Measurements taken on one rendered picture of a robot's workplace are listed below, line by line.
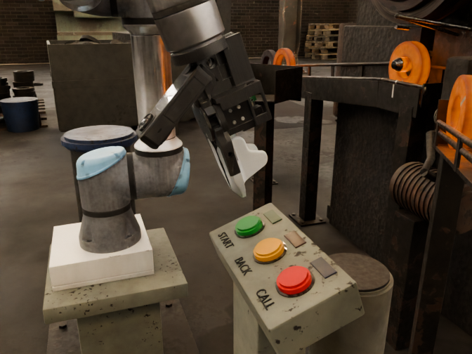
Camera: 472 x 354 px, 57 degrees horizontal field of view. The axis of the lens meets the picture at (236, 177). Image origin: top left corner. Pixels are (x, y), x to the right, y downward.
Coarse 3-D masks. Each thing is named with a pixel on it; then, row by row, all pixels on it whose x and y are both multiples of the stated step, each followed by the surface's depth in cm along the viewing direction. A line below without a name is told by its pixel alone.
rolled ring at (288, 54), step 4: (280, 48) 216; (284, 48) 214; (288, 48) 214; (276, 52) 221; (280, 52) 216; (284, 52) 213; (288, 52) 211; (276, 56) 221; (280, 56) 219; (284, 56) 213; (288, 56) 210; (292, 56) 211; (276, 60) 222; (280, 60) 222; (288, 60) 210; (292, 60) 210; (276, 64) 223; (280, 64) 224; (288, 64) 211; (292, 64) 210
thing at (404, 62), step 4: (396, 60) 132; (400, 60) 132; (404, 60) 132; (408, 60) 132; (392, 64) 134; (396, 64) 132; (400, 64) 132; (404, 64) 132; (408, 64) 132; (396, 68) 133; (400, 68) 133; (404, 68) 133; (408, 68) 133
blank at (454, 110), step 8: (456, 80) 93; (464, 80) 87; (456, 88) 93; (464, 88) 86; (456, 96) 92; (464, 96) 86; (448, 104) 98; (456, 104) 94; (464, 104) 85; (448, 112) 98; (456, 112) 95; (464, 112) 85; (448, 120) 97; (456, 120) 94; (464, 120) 85; (456, 128) 90; (464, 128) 85; (448, 144) 95; (464, 144) 88
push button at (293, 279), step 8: (288, 272) 51; (296, 272) 50; (304, 272) 50; (280, 280) 50; (288, 280) 50; (296, 280) 49; (304, 280) 49; (280, 288) 49; (288, 288) 49; (296, 288) 49; (304, 288) 49
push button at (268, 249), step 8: (264, 240) 58; (272, 240) 58; (280, 240) 57; (256, 248) 57; (264, 248) 57; (272, 248) 56; (280, 248) 56; (256, 256) 56; (264, 256) 56; (272, 256) 55
